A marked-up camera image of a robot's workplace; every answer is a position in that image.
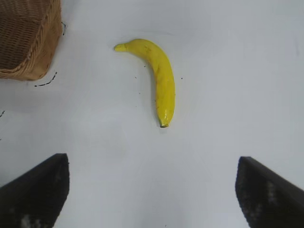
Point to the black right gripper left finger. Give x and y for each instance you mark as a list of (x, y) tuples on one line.
[(35, 192)]

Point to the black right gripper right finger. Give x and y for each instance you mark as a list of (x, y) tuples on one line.
[(266, 197)]

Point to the yellow banana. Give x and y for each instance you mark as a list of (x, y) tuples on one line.
[(164, 78)]

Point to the brown wicker basket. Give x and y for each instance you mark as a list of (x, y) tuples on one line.
[(23, 38)]

